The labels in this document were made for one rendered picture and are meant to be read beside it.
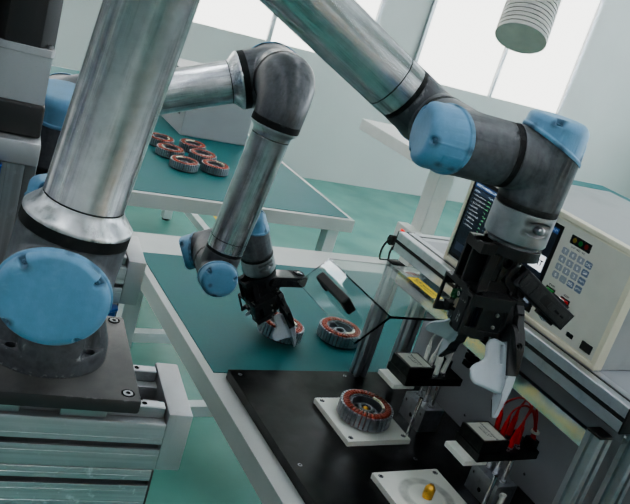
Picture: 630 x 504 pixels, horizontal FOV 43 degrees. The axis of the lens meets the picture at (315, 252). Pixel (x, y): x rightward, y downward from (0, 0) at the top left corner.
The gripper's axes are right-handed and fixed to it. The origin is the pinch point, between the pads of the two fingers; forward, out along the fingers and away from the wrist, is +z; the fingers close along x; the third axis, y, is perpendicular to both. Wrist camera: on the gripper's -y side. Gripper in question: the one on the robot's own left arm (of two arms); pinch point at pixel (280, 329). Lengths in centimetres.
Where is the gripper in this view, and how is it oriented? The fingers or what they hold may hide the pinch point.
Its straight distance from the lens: 193.7
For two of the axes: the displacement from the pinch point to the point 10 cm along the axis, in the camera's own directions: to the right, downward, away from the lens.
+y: -7.8, 4.5, -4.3
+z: 1.2, 7.8, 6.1
